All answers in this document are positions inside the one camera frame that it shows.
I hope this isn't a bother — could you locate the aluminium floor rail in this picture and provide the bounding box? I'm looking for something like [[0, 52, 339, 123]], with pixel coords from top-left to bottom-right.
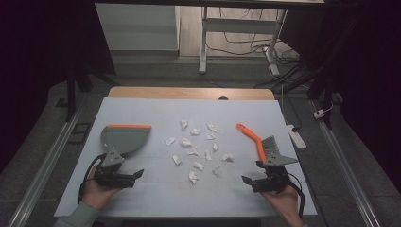
[[7, 103, 83, 227], [310, 99, 382, 227]]

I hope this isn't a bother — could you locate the wooden table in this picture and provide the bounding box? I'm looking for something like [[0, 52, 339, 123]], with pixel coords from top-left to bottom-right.
[[107, 86, 276, 101]]

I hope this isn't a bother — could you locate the white table mat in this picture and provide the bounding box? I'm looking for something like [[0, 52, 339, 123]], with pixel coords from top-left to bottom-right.
[[54, 96, 318, 218]]

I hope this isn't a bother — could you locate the person's left hand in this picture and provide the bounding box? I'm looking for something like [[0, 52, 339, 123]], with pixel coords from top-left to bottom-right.
[[81, 166, 123, 211]]

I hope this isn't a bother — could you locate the white power strip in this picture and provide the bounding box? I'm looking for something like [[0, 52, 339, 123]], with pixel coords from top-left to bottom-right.
[[286, 124, 307, 150]]

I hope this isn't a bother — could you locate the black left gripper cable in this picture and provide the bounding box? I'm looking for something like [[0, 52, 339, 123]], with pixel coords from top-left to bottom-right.
[[78, 153, 108, 203]]

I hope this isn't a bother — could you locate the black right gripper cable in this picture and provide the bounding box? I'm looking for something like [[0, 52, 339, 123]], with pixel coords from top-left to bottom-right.
[[287, 172, 305, 219]]

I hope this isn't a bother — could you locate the white metal desk frame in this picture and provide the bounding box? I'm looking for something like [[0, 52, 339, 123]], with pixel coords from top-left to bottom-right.
[[198, 6, 288, 77]]

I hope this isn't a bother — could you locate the grey dustpan with orange edge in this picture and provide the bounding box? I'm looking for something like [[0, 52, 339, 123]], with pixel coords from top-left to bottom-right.
[[99, 123, 152, 156]]

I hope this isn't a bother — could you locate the orange-handled grey brush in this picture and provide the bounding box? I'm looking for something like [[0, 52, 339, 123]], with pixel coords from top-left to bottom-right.
[[235, 122, 282, 163]]

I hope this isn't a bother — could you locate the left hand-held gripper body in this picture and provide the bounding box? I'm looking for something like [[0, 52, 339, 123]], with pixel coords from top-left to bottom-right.
[[94, 149, 136, 190]]

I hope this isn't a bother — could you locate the white cabinet panel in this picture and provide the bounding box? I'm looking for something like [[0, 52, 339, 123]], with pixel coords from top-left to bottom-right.
[[94, 3, 182, 52]]

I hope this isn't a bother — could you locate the pile of white paper scraps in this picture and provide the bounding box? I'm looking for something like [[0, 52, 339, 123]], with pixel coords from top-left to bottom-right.
[[164, 118, 235, 186]]

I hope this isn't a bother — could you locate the tangle of black floor cables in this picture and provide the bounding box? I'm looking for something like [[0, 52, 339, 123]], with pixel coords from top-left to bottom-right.
[[206, 8, 304, 90]]

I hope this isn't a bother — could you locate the person's right hand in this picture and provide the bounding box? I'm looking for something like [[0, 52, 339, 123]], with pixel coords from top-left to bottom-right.
[[261, 185, 301, 219]]

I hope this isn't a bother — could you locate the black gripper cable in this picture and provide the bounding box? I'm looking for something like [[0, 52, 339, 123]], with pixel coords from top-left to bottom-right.
[[78, 153, 108, 203], [287, 172, 305, 219]]

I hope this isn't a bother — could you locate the black stand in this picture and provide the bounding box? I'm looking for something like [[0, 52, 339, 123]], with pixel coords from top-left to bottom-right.
[[277, 12, 367, 131], [56, 62, 112, 123]]

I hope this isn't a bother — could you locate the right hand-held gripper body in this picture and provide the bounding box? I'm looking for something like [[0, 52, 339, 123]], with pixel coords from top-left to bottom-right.
[[255, 153, 300, 194]]

